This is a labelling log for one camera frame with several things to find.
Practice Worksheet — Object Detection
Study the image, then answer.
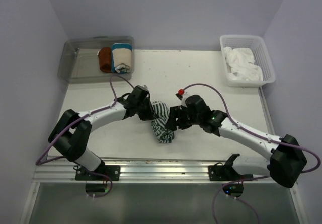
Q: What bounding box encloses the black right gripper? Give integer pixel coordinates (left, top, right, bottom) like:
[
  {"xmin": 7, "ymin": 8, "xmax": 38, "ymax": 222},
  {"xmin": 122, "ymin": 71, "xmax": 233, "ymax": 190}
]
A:
[{"xmin": 165, "ymin": 105, "xmax": 201, "ymax": 131}]

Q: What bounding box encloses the green white striped towel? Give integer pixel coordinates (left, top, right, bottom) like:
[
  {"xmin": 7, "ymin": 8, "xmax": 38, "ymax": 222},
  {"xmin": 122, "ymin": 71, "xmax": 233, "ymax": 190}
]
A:
[{"xmin": 151, "ymin": 101, "xmax": 175, "ymax": 144}]

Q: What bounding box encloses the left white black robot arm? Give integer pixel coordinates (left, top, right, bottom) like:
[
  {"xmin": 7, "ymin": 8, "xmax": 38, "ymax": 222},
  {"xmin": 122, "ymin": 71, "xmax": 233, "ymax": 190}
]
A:
[{"xmin": 48, "ymin": 85, "xmax": 156, "ymax": 180}]

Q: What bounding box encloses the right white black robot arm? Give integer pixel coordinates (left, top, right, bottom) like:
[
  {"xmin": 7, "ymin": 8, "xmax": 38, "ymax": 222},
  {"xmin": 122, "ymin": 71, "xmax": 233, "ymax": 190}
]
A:
[{"xmin": 165, "ymin": 91, "xmax": 307, "ymax": 188}]

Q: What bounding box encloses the beige teal rolled towel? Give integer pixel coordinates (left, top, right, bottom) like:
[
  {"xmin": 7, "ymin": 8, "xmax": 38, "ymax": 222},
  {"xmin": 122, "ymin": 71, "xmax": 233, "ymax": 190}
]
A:
[{"xmin": 111, "ymin": 43, "xmax": 132, "ymax": 74}]

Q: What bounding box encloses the brown rolled towel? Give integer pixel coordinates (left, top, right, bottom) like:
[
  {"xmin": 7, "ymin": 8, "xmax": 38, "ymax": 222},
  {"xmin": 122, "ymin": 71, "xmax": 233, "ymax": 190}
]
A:
[{"xmin": 98, "ymin": 47, "xmax": 112, "ymax": 73}]

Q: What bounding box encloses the clear grey plastic bin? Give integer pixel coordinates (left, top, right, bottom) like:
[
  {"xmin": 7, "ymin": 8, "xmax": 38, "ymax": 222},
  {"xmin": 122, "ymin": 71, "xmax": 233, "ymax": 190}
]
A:
[{"xmin": 57, "ymin": 36, "xmax": 134, "ymax": 84}]

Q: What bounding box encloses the white plastic basket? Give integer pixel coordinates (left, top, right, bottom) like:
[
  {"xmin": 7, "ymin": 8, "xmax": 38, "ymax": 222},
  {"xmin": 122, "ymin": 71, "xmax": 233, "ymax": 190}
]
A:
[{"xmin": 220, "ymin": 35, "xmax": 276, "ymax": 88}]

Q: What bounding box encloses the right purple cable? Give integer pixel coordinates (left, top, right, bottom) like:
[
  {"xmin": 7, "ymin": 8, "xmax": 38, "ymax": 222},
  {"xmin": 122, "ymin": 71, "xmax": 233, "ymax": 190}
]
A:
[{"xmin": 182, "ymin": 83, "xmax": 321, "ymax": 224}]

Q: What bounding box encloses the purple cable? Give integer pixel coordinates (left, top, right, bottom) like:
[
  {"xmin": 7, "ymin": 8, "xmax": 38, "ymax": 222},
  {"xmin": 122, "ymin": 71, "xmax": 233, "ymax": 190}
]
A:
[
  {"xmin": 35, "ymin": 73, "xmax": 136, "ymax": 198},
  {"xmin": 182, "ymin": 83, "xmax": 321, "ymax": 224}
]

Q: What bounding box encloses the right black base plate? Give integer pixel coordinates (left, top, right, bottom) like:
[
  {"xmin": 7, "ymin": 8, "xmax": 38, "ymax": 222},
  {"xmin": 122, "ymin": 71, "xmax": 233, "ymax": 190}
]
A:
[{"xmin": 208, "ymin": 163, "xmax": 254, "ymax": 181}]

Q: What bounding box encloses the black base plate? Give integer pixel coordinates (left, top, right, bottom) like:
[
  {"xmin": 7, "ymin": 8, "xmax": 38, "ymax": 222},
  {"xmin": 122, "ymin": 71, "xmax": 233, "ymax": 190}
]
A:
[
  {"xmin": 208, "ymin": 163, "xmax": 254, "ymax": 181},
  {"xmin": 73, "ymin": 165, "xmax": 121, "ymax": 181}
]

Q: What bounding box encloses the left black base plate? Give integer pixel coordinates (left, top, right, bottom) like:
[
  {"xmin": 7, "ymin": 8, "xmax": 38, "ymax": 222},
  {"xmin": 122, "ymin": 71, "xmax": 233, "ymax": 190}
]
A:
[{"xmin": 73, "ymin": 165, "xmax": 121, "ymax": 181}]

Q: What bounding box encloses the aluminium mounting rail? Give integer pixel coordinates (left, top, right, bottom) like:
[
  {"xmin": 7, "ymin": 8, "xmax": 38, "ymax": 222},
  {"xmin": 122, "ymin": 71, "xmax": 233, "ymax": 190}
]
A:
[{"xmin": 32, "ymin": 156, "xmax": 269, "ymax": 184}]

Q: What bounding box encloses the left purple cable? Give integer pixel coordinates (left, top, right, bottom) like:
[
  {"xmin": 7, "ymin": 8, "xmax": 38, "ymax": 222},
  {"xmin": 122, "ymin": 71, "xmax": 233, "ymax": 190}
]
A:
[{"xmin": 35, "ymin": 73, "xmax": 136, "ymax": 198}]

